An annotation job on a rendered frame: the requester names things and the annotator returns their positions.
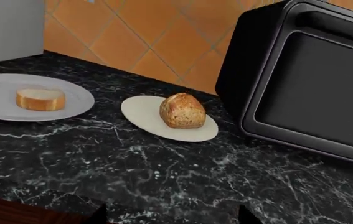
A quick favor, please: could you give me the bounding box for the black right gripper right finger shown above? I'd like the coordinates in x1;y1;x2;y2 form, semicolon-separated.
237;203;261;224

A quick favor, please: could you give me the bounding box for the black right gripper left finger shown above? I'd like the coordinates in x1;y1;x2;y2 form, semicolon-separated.
83;202;108;224

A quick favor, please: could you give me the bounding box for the dark wood cabinet front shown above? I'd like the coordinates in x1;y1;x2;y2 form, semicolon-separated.
0;194;85;224

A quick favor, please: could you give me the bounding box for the small cream round plate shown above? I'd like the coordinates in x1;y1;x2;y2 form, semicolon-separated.
120;95;219;142

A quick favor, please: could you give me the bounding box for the large grey round plate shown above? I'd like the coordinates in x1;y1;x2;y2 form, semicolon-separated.
0;73;96;122

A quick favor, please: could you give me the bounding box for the brown seeded bread loaf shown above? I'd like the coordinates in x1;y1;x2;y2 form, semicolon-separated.
159;92;207;129

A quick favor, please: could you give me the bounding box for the white bread slice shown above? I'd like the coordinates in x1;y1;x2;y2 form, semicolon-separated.
16;88;67;112

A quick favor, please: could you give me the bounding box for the black toaster oven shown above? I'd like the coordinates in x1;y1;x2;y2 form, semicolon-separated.
214;0;353;167

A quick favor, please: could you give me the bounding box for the grey refrigerator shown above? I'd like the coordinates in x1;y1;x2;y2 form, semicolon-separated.
0;0;46;66

